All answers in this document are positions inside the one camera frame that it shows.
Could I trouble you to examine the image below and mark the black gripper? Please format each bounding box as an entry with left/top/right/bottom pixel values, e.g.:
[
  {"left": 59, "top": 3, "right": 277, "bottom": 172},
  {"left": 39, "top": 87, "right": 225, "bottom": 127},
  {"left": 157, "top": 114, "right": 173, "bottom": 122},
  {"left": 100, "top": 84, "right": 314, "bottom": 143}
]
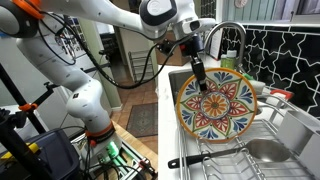
[{"left": 189, "top": 34, "right": 208, "bottom": 93}]

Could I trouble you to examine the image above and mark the colourful floral ceramic plate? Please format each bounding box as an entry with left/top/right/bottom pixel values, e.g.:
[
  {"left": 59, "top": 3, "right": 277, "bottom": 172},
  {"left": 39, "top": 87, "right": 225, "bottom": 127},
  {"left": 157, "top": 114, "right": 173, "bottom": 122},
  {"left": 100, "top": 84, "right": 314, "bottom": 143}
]
[{"left": 175, "top": 67, "right": 258, "bottom": 144}]

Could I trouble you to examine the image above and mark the short green soap bottle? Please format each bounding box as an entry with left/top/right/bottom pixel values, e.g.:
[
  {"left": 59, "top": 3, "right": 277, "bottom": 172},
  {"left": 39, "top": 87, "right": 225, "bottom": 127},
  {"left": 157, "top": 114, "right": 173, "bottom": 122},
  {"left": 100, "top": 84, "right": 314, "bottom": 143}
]
[{"left": 220, "top": 54, "right": 229, "bottom": 69}]

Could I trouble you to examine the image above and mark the brown cardboard box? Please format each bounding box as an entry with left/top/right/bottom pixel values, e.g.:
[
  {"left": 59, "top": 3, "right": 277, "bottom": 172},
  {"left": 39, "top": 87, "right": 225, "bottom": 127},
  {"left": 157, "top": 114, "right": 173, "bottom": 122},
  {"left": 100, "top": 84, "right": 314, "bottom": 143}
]
[{"left": 154, "top": 31, "right": 193, "bottom": 67}]

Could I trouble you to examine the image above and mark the white paper card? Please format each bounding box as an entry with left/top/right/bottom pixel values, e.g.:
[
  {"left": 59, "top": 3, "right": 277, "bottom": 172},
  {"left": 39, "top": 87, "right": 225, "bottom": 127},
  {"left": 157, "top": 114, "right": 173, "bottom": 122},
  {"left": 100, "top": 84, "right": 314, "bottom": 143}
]
[{"left": 209, "top": 28, "right": 224, "bottom": 61}]

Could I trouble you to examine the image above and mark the tall green soap bottle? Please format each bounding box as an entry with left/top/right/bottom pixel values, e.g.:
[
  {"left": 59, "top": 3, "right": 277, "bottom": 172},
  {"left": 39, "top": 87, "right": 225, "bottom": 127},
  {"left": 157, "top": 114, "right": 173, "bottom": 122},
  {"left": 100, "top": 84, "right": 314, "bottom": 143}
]
[{"left": 226, "top": 49, "right": 239, "bottom": 71}]

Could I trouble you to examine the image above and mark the green sponge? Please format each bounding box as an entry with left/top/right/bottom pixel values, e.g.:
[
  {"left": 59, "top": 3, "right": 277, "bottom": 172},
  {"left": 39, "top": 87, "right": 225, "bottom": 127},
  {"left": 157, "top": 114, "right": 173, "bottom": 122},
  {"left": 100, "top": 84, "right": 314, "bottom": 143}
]
[{"left": 241, "top": 73, "right": 255, "bottom": 82}]

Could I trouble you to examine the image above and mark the curved steel kitchen faucet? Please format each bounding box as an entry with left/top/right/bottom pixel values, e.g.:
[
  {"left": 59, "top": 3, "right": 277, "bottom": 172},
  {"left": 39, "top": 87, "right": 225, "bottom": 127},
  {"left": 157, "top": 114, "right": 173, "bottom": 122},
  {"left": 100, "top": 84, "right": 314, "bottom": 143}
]
[{"left": 201, "top": 21, "right": 248, "bottom": 73}]

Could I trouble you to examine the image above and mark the white sponge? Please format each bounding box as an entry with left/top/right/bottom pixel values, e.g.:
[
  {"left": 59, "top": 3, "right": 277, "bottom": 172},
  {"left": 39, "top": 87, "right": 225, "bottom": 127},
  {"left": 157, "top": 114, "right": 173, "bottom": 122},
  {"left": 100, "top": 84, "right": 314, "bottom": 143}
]
[{"left": 249, "top": 79, "right": 267, "bottom": 96}]

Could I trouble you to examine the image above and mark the dark patterned door rug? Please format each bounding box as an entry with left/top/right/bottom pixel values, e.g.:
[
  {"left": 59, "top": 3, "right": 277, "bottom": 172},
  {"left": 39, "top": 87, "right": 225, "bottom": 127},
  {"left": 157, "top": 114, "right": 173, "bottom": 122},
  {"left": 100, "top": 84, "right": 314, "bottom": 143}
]
[{"left": 125, "top": 102, "right": 159, "bottom": 138}]

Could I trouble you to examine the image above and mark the white round ornament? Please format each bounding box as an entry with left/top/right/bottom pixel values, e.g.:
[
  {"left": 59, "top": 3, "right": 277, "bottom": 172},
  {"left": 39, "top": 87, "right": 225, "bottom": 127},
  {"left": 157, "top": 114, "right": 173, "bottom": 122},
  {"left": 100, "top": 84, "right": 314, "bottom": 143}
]
[{"left": 234, "top": 0, "right": 249, "bottom": 9}]

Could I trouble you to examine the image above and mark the red and white scrubber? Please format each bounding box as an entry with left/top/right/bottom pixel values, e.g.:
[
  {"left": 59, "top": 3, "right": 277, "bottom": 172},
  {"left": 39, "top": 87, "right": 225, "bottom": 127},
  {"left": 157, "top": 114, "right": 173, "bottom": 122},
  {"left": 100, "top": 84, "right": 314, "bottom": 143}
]
[{"left": 266, "top": 88, "right": 295, "bottom": 108}]

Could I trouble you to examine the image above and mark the kitchen window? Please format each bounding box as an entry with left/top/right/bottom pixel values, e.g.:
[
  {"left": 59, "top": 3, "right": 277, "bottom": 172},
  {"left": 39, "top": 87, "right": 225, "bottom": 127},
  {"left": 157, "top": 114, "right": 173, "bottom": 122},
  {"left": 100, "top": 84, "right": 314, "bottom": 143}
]
[{"left": 223, "top": 0, "right": 320, "bottom": 25}]

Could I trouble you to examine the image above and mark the wooden platform board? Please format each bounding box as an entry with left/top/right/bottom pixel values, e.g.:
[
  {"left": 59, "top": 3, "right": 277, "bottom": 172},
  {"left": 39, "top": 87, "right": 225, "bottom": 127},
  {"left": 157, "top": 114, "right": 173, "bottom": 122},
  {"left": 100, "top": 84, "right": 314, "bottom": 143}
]
[{"left": 113, "top": 121, "right": 159, "bottom": 164}]

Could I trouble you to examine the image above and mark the gray utensil caddy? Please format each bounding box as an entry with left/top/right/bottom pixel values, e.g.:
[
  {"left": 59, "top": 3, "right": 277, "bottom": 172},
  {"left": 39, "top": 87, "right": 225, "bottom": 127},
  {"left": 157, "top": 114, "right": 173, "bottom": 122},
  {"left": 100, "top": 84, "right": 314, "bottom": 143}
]
[{"left": 276, "top": 109, "right": 320, "bottom": 179}]

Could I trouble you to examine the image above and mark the dark blue plastic bin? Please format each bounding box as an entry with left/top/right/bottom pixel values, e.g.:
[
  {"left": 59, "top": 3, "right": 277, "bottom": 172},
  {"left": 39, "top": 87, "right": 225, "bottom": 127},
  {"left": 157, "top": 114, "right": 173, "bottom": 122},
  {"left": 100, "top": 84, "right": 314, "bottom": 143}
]
[{"left": 0, "top": 128, "right": 81, "bottom": 180}]

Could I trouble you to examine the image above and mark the black stand with orange clamp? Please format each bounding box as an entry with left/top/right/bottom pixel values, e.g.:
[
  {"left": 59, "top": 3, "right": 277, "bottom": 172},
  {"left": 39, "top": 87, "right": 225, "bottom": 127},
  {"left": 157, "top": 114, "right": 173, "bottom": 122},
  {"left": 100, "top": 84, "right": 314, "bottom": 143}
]
[{"left": 0, "top": 63, "right": 56, "bottom": 180}]

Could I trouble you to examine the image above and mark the yellow bar tool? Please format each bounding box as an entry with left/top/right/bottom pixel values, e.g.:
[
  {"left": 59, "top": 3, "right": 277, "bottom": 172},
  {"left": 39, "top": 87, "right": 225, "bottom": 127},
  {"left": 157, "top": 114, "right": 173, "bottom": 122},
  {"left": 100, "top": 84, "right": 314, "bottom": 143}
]
[{"left": 0, "top": 142, "right": 42, "bottom": 161}]

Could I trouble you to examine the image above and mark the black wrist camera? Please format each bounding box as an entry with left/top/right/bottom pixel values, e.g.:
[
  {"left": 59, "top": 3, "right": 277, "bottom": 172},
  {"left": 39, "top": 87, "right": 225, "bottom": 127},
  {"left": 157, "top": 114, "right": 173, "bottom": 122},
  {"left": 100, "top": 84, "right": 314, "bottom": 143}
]
[{"left": 156, "top": 39, "right": 183, "bottom": 57}]

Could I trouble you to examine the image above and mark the metal wire shelf rack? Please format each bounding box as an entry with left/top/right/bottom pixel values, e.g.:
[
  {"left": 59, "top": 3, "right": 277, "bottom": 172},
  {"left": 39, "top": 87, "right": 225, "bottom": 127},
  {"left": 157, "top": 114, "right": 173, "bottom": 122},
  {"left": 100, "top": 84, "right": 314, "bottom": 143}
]
[{"left": 128, "top": 49, "right": 156, "bottom": 83}]

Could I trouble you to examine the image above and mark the metal wire dish rack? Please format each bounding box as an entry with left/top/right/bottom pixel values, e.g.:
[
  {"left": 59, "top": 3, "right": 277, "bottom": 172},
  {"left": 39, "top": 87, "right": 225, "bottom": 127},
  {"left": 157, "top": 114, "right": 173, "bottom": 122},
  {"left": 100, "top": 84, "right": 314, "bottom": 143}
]
[{"left": 174, "top": 94, "right": 320, "bottom": 180}]

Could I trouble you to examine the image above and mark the steel ladle with black handle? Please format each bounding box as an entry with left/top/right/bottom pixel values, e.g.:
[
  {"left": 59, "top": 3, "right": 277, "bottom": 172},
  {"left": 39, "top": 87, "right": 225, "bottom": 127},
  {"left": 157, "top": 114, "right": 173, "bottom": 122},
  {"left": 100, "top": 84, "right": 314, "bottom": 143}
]
[{"left": 167, "top": 138, "right": 293, "bottom": 170}]

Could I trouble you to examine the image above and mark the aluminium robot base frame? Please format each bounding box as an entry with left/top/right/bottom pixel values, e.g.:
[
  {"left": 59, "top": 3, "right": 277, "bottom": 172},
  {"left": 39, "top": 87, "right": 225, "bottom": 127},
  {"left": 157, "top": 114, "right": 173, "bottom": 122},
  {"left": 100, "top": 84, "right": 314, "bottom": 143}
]
[{"left": 71, "top": 133, "right": 158, "bottom": 180}]

